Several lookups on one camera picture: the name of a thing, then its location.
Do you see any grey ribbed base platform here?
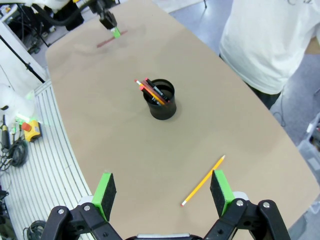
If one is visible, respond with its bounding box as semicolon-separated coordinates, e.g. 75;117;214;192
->
0;78;93;240

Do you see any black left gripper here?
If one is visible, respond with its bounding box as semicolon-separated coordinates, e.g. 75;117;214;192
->
86;0;121;39

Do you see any yellow pencil pink eraser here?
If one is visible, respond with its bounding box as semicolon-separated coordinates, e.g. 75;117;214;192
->
180;154;226;208
134;79;167;106

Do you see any red pencil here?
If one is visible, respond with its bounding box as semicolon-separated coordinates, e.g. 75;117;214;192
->
139;85;162;106
96;29;129;48

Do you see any grey plastic crate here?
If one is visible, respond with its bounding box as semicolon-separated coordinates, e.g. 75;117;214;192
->
298;119;320;163

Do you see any black pen red cap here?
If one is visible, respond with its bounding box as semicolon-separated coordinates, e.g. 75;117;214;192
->
144;77;172;103

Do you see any person in white T-shirt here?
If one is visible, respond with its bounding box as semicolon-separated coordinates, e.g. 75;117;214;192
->
218;0;320;111

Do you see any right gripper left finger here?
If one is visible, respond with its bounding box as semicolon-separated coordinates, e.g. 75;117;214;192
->
41;172;124;240

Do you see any black mesh pen holder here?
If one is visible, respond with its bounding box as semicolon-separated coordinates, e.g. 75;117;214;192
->
142;78;178;121

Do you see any black cable bundle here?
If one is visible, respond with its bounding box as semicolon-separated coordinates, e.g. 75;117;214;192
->
0;138;29;168

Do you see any brown cardboard box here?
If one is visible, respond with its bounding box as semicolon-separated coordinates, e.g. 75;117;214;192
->
306;34;320;55

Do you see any black left arm hose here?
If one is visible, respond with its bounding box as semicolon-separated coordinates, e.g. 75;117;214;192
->
31;2;101;27

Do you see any yellow emergency stop box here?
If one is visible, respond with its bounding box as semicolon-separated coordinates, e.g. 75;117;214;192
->
21;119;43;143

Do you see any black stand pole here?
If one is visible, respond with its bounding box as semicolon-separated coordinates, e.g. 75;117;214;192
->
0;34;46;84

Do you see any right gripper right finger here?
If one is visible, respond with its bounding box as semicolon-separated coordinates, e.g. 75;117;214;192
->
202;169;292;240

